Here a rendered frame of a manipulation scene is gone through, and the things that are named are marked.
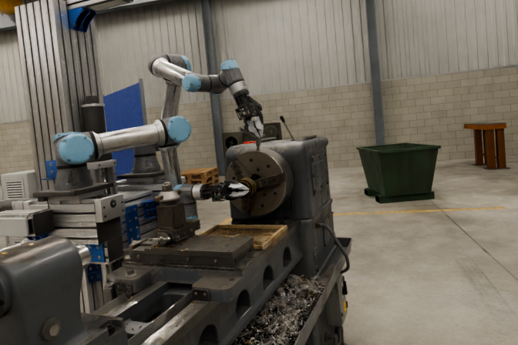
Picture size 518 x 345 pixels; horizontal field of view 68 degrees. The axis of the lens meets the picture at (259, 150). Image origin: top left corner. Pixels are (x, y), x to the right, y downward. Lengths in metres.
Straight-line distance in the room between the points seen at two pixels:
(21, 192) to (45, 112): 0.41
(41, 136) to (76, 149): 0.53
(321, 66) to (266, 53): 1.72
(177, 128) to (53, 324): 1.03
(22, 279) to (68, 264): 0.10
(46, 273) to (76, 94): 1.32
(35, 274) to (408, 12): 11.89
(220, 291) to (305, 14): 11.39
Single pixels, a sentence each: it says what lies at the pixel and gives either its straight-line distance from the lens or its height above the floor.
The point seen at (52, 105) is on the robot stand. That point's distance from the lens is 2.08.
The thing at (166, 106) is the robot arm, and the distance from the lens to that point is 2.15.
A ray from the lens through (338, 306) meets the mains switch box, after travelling 2.38.
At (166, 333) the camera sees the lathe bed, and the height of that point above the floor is 0.87.
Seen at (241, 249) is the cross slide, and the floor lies 0.96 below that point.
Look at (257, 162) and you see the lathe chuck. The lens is 1.83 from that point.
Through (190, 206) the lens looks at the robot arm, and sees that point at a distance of 1.80.
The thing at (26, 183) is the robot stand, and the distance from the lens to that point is 2.17.
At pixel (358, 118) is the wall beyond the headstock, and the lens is 11.72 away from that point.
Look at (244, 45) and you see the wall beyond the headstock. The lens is 12.37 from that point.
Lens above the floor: 1.33
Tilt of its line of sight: 3 degrees down
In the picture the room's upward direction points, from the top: 5 degrees counter-clockwise
